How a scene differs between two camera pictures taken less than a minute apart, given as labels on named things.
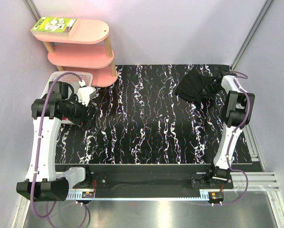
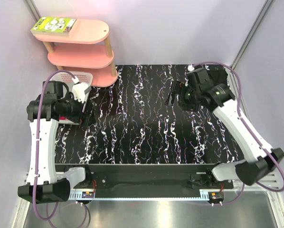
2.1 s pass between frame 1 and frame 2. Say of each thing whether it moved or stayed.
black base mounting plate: stayed
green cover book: stayed
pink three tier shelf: stayed
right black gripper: moved
